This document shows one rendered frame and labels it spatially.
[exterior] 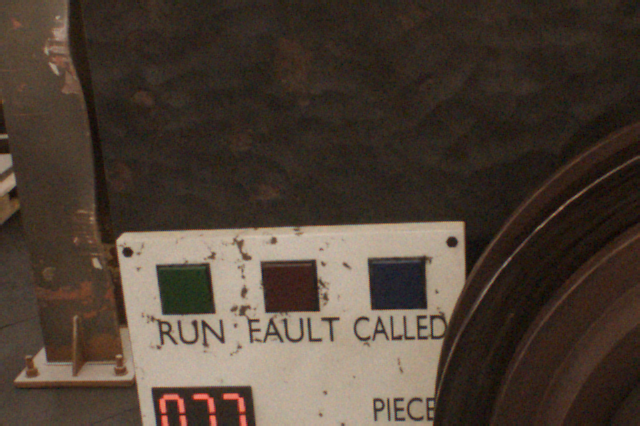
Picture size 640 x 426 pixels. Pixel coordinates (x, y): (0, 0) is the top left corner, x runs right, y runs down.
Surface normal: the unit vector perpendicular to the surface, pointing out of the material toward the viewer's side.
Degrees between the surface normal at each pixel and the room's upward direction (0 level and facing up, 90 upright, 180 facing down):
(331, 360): 90
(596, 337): 57
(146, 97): 90
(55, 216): 90
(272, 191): 90
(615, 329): 52
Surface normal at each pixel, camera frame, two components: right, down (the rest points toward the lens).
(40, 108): -0.12, 0.34
